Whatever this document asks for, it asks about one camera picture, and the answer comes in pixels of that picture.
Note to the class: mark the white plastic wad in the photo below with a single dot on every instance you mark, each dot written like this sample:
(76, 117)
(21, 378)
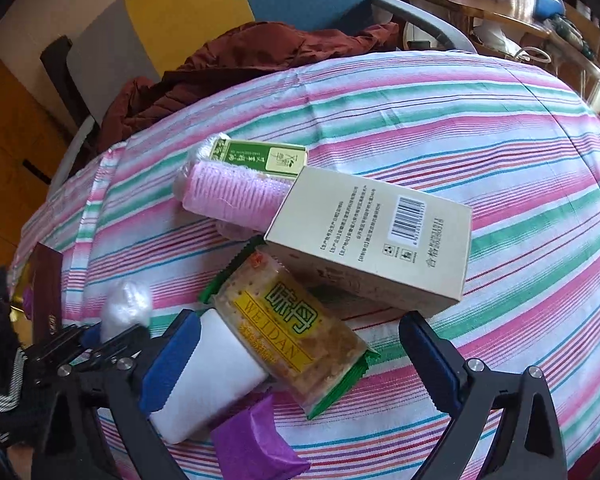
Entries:
(125, 305)

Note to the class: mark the wooden wardrobe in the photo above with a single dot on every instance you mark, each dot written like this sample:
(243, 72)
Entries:
(10, 160)

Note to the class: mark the white foam block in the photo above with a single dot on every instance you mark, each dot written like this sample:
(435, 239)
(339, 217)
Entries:
(215, 375)

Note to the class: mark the cracker packet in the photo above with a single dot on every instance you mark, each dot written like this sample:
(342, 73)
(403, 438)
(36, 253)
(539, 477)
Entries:
(280, 320)

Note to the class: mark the wooden desk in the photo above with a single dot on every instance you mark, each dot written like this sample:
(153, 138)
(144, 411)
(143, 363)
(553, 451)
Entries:
(460, 2)

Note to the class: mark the dark red jacket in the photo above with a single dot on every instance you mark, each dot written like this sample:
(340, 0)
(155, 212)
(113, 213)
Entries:
(260, 55)

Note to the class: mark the purple packet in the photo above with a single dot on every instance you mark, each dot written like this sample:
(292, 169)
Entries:
(255, 440)

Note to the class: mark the blue round object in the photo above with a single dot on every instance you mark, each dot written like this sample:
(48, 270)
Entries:
(550, 5)

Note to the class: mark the grey yellow blue chair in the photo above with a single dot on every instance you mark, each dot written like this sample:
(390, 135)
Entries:
(190, 15)

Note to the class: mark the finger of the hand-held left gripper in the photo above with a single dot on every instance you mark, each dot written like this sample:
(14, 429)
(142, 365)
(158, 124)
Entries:
(115, 342)
(60, 340)

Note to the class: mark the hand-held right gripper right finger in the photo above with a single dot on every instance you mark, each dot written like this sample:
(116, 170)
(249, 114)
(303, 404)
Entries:
(430, 355)

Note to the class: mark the striped tablecloth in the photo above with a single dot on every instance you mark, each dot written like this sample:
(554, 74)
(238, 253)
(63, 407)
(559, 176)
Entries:
(430, 125)

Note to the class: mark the pink roller pack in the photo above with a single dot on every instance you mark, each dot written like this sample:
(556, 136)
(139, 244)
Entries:
(230, 190)

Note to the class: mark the beige carton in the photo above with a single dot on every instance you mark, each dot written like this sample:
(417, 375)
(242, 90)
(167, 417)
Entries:
(370, 240)

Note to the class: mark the green tea box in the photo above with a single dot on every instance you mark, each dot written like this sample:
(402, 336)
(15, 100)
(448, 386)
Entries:
(260, 155)

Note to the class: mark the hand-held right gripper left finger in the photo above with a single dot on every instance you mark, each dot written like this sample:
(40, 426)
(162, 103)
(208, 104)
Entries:
(172, 360)

